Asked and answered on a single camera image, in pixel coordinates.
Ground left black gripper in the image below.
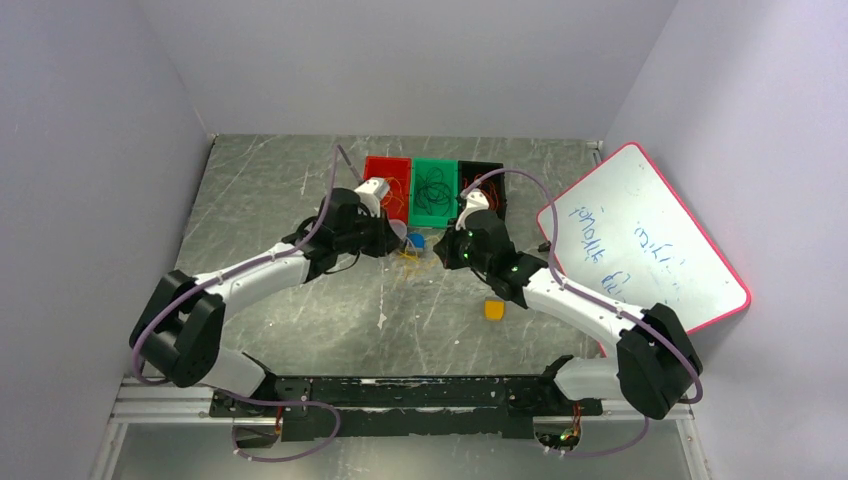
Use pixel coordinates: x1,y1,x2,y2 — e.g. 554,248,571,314
336,205,404,258

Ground yellow orange cables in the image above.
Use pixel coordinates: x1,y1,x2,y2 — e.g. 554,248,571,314
384,175,439,280

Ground purple dark cables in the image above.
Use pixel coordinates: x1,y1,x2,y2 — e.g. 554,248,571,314
413,166,455,215

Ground orange cable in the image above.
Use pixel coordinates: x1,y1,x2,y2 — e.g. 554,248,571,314
462,173,503,217

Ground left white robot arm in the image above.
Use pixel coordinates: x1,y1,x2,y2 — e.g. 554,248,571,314
129,178,401,416

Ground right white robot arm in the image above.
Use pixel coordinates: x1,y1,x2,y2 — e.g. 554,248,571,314
433,210,704,420

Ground clear plastic cup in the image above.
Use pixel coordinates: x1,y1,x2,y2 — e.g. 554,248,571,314
389,219,408,240

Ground blue block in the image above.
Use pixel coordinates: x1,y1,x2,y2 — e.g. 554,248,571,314
405,233,426,255

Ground green plastic bin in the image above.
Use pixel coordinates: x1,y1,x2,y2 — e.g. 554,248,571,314
408,158,459,229

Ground red plastic bin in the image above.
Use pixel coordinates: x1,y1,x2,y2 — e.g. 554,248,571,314
364,156,412,224

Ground orange yellow block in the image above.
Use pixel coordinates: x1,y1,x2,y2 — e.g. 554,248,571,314
483,299,506,321

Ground black plastic bin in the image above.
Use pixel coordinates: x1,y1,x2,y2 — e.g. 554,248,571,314
456,159,508,223

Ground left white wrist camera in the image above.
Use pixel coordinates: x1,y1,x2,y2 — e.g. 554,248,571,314
354,177,390,218

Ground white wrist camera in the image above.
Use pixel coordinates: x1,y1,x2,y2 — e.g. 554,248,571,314
455,189,490,230
354,177,390,218

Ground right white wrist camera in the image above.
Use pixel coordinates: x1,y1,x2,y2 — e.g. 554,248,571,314
455,189,490,230

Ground white board with pink frame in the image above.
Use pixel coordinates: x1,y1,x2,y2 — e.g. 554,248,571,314
536,142,751,333

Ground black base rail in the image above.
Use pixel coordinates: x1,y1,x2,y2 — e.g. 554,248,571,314
209,374,602,442

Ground right purple cable hose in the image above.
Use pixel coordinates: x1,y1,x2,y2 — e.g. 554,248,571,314
460,168,705,460

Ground purple cable hose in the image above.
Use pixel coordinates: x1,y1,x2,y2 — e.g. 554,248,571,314
460,168,705,460
131,144,364,463

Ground left purple cable hose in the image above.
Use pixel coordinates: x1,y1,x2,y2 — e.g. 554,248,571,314
131,144,364,463

